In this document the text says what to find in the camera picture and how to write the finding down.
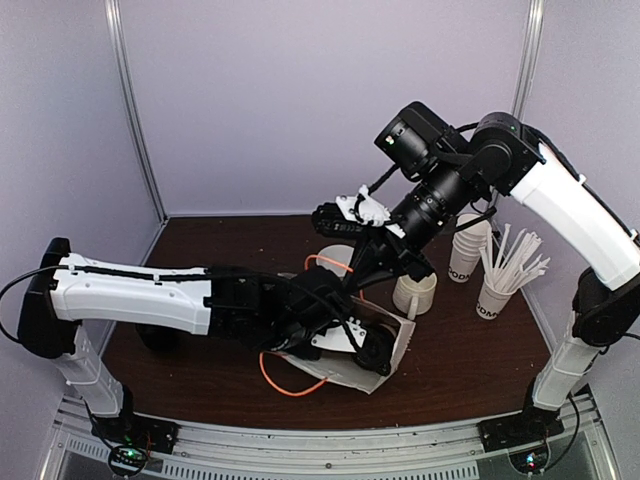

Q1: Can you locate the stack of white paper cups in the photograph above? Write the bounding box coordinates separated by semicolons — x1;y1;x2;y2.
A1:
448;213;492;283

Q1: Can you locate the white paper takeout bag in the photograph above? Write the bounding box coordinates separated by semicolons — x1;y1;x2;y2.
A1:
259;291;415;398

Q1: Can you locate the stack of black cup lids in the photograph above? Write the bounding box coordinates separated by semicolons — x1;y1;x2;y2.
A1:
137;325;179;353

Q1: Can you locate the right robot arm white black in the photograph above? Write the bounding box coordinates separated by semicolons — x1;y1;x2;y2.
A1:
339;101;639;442

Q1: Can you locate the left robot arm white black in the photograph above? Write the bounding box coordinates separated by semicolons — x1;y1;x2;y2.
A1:
17;238;367;444

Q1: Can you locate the cream ribbed ceramic mug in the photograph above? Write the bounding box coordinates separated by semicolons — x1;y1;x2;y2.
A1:
392;273;438;321

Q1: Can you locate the paper cup holding straws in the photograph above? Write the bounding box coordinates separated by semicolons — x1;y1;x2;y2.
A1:
476;280;514;320

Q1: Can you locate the bundle of white straws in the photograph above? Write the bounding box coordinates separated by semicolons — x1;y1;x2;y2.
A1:
479;224;551;294

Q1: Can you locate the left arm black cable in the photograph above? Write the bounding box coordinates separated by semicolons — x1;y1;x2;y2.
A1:
0;264;366;356

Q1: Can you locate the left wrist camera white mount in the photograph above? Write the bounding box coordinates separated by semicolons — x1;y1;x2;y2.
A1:
310;317;375;353

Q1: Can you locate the aluminium front rail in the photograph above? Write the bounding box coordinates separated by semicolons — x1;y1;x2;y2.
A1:
35;392;621;479

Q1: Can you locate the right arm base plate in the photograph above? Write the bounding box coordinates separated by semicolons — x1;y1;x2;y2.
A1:
478;413;565;452

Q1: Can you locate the right aluminium wall post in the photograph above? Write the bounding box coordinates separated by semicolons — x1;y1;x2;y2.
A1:
512;0;545;120

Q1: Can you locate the aluminium wall post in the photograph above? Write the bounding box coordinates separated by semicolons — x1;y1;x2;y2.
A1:
104;0;168;223
512;0;545;120

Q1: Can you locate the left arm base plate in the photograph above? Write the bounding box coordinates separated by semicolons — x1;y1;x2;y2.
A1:
91;414;179;454

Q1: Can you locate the left aluminium wall post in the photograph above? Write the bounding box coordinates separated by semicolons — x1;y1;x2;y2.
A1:
104;0;168;223

